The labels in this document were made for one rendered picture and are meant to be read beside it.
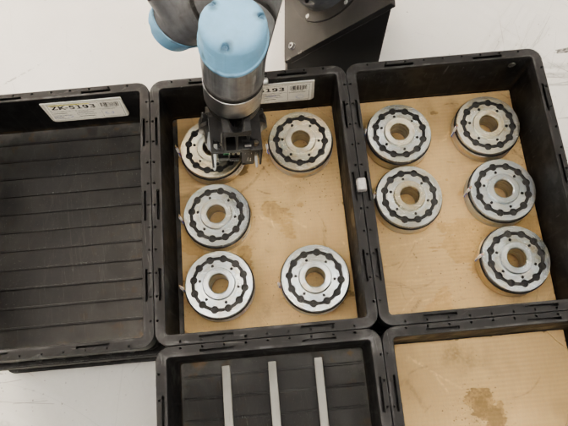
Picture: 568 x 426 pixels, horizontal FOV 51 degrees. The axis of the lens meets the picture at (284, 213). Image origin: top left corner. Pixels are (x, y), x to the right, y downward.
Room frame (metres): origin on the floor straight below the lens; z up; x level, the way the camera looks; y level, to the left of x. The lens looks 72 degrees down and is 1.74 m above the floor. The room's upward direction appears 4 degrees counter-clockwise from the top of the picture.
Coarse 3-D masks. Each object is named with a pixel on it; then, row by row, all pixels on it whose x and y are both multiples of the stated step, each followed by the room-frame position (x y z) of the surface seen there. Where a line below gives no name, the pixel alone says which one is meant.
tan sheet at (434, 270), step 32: (448, 96) 0.48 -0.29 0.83; (480, 96) 0.47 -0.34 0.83; (448, 128) 0.42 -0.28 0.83; (448, 160) 0.36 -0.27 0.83; (512, 160) 0.35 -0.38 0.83; (448, 192) 0.31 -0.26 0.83; (448, 224) 0.25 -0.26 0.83; (480, 224) 0.25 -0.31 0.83; (384, 256) 0.21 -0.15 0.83; (416, 256) 0.21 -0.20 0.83; (448, 256) 0.20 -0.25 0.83; (512, 256) 0.20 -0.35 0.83; (416, 288) 0.16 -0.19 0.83; (448, 288) 0.15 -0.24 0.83; (480, 288) 0.15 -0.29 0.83; (544, 288) 0.14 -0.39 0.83
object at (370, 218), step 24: (360, 72) 0.48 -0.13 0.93; (360, 120) 0.39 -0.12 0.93; (552, 120) 0.37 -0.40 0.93; (360, 144) 0.36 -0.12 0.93; (552, 144) 0.34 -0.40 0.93; (360, 168) 0.32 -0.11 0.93; (384, 288) 0.14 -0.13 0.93; (384, 312) 0.11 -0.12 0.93; (432, 312) 0.11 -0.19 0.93; (456, 312) 0.10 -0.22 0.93; (480, 312) 0.10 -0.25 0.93; (504, 312) 0.10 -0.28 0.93; (528, 312) 0.10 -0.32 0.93
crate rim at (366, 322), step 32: (160, 128) 0.40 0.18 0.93; (352, 128) 0.38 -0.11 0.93; (160, 160) 0.35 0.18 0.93; (352, 160) 0.33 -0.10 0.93; (160, 192) 0.30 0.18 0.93; (352, 192) 0.28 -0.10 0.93; (160, 224) 0.25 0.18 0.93; (160, 256) 0.21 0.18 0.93; (160, 288) 0.17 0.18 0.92; (160, 320) 0.12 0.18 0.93; (352, 320) 0.10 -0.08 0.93
